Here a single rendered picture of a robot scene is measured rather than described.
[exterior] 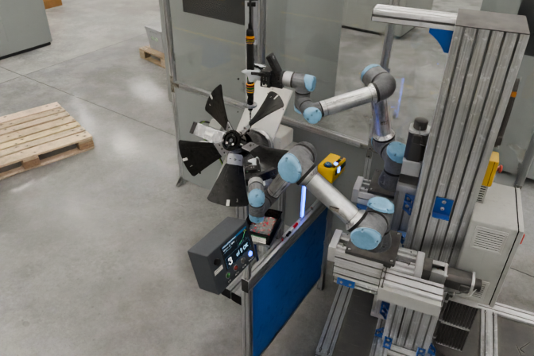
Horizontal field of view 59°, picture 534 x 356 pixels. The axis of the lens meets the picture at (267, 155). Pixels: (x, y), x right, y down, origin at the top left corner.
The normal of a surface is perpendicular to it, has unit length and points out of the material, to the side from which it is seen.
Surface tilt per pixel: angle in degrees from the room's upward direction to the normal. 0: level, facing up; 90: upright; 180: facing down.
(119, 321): 0
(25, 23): 90
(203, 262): 90
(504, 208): 0
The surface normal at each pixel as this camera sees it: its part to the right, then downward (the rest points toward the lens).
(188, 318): 0.02, -0.84
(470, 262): -0.37, 0.49
